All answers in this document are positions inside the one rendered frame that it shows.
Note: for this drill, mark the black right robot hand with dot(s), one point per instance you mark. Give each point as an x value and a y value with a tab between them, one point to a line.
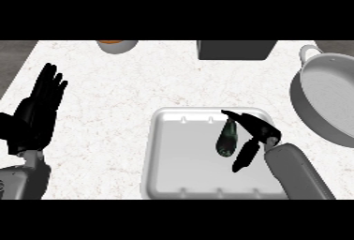
258	128

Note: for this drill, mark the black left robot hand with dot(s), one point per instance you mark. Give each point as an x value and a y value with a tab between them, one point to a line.
35	115

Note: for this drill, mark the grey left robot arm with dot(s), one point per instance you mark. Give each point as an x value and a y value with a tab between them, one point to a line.
25	176

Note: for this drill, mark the dark green eggplant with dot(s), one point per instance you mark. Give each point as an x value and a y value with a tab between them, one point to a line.
227	140

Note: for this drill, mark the white tray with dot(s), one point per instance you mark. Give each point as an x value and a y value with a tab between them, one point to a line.
207	156

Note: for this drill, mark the dark grey box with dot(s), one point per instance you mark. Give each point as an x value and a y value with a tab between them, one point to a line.
236	49

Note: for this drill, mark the white cup with orange content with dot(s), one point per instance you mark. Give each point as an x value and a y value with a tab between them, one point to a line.
117	46

